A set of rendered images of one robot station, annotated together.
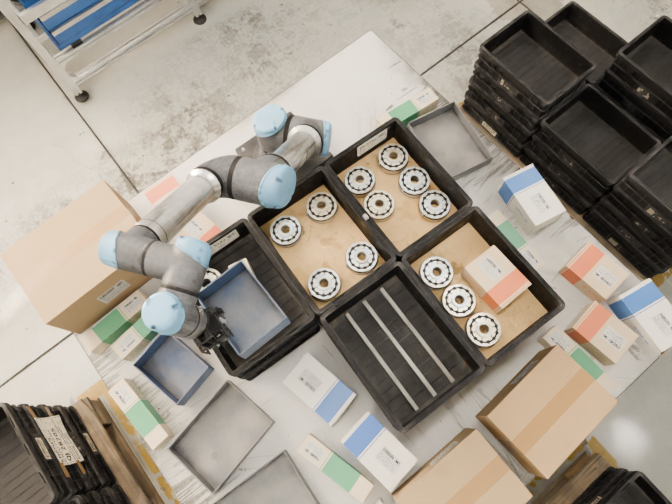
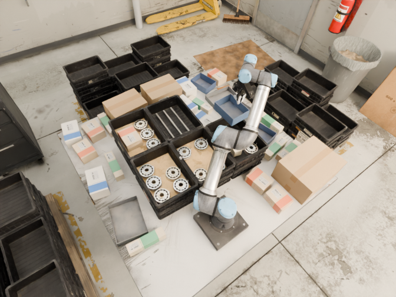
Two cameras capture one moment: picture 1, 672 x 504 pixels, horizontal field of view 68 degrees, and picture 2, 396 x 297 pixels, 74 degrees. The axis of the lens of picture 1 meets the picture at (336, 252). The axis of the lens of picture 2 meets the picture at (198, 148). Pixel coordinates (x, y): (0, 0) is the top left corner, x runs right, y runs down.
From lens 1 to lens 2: 1.58 m
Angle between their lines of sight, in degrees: 55
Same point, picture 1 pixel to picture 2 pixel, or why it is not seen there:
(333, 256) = (196, 156)
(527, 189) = (98, 181)
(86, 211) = (314, 177)
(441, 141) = (131, 224)
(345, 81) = (181, 275)
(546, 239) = not seen: hidden behind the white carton
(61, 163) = not seen: outside the picture
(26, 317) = (350, 213)
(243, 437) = not seen: hidden behind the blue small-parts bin
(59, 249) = (320, 161)
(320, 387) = (204, 119)
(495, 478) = (149, 89)
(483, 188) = (116, 195)
